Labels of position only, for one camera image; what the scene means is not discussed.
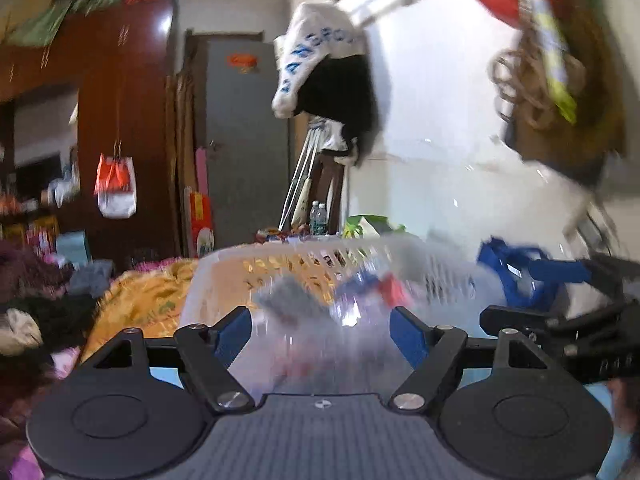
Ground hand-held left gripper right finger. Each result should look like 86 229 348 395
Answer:
387 305 540 412

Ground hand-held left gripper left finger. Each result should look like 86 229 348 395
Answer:
82 305 256 415

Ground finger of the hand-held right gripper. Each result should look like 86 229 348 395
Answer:
529 254 640 302
479 304 626 357

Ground clear plastic bag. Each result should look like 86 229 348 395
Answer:
251 255 417 397

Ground white plastic laundry basket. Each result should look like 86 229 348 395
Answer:
179 236 507 397

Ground blue shopping bag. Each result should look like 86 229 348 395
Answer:
476 236 563 309

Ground yellow blanket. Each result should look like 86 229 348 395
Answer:
81 257 212 357

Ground red and yellow calendar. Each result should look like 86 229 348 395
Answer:
187 192 216 259

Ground green and white bag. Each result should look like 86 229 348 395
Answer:
342 214 407 239

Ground brown hanging bag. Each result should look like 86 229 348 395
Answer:
504 20 628 188

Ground grey cloth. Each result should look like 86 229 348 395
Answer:
67 259 114 297

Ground pink roll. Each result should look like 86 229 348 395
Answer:
195 147 209 197

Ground grey metal crutch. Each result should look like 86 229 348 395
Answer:
276 119 322 232

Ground grey door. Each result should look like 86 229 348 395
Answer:
202 34 292 257

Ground wooden planks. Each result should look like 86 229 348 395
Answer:
165 71 197 257

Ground white and orange plastic bag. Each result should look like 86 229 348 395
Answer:
94 153 137 219

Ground light blue box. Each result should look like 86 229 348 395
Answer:
55 231 91 264

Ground white hanging cloth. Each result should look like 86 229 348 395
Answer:
320 119 362 167

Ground purple blanket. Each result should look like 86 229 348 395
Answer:
0 242 72 303

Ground yellow green striped bag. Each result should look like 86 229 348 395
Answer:
514 0 579 124

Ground black hanging garment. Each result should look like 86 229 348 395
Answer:
294 54 387 167

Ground brown wooden wardrobe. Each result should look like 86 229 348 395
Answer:
0 0 182 262

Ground black television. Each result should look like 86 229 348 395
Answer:
14 155 62 187

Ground red door sign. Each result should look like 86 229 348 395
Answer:
227 53 261 74

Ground white bag with blue letters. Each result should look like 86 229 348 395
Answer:
271 2 369 119

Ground green cloth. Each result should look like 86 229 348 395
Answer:
5 0 126 48

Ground tan rope coil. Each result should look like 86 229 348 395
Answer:
489 44 587 128

